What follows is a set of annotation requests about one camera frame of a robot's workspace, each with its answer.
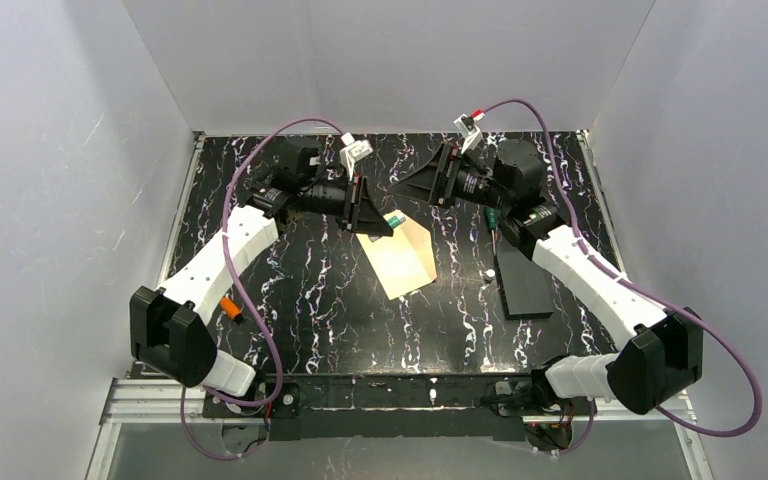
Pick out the green white glue stick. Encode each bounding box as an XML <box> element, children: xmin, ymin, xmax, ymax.
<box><xmin>387</xmin><ymin>212</ymin><xmax>406</xmax><ymax>229</ymax></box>

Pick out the cream paper envelope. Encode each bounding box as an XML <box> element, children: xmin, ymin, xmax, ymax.
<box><xmin>356</xmin><ymin>210</ymin><xmax>437</xmax><ymax>300</ymax></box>

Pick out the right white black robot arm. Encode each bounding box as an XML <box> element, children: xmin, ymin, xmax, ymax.
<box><xmin>389</xmin><ymin>140</ymin><xmax>703</xmax><ymax>415</ymax></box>

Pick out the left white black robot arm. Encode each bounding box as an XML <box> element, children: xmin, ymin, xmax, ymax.
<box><xmin>129</xmin><ymin>133</ymin><xmax>393</xmax><ymax>406</ymax></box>

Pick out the black rectangular block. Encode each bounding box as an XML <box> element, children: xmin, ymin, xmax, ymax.
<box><xmin>496</xmin><ymin>246</ymin><xmax>556</xmax><ymax>321</ymax></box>

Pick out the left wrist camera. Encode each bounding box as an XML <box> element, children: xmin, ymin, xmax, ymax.
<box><xmin>339</xmin><ymin>133</ymin><xmax>373</xmax><ymax>177</ymax></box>

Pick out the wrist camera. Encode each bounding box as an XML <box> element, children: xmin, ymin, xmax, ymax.
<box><xmin>339</xmin><ymin>133</ymin><xmax>373</xmax><ymax>177</ymax></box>
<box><xmin>454</xmin><ymin>109</ymin><xmax>485</xmax><ymax>155</ymax></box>

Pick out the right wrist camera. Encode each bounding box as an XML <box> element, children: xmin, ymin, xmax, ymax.
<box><xmin>454</xmin><ymin>109</ymin><xmax>485</xmax><ymax>155</ymax></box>

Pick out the green handled screwdriver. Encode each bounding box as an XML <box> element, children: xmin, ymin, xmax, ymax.
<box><xmin>484</xmin><ymin>207</ymin><xmax>498</xmax><ymax>257</ymax></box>

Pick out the orange handled screwdriver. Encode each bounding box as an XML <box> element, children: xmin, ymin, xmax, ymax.
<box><xmin>219</xmin><ymin>297</ymin><xmax>245</xmax><ymax>325</ymax></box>

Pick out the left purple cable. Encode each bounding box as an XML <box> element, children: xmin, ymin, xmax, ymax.
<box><xmin>179</xmin><ymin>118</ymin><xmax>352</xmax><ymax>463</ymax></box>

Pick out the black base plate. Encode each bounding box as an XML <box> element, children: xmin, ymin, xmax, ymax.
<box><xmin>203</xmin><ymin>373</ymin><xmax>590</xmax><ymax>449</ymax></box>

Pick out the aluminium frame rail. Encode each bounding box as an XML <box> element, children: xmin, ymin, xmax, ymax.
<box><xmin>85</xmin><ymin>132</ymin><xmax>713</xmax><ymax>480</ymax></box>

